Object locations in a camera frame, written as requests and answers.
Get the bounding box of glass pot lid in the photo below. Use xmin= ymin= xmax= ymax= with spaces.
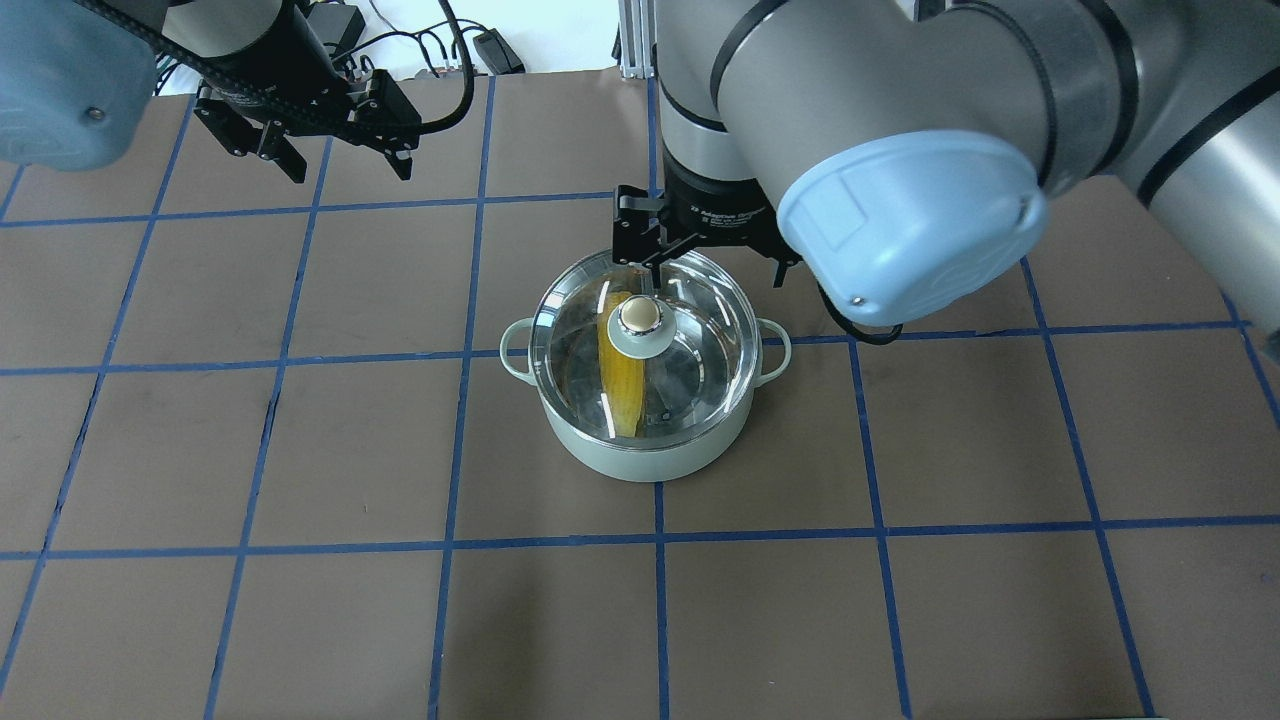
xmin=529 ymin=250 xmax=763 ymax=443

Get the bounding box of yellow corn cob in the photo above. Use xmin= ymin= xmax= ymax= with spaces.
xmin=596 ymin=290 xmax=645 ymax=438

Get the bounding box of aluminium frame post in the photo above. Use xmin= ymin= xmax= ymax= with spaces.
xmin=614 ymin=0 xmax=657 ymax=79

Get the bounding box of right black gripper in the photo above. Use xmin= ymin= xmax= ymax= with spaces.
xmin=612 ymin=160 xmax=803 ymax=290

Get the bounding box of pale green electric pot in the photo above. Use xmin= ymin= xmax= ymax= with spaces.
xmin=499 ymin=250 xmax=794 ymax=484

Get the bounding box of small black power brick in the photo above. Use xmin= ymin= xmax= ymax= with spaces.
xmin=472 ymin=29 xmax=526 ymax=76

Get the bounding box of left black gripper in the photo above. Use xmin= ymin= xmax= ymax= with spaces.
xmin=195 ymin=10 xmax=421 ymax=184

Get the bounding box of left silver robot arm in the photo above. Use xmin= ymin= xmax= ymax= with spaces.
xmin=3 ymin=1 xmax=419 ymax=183

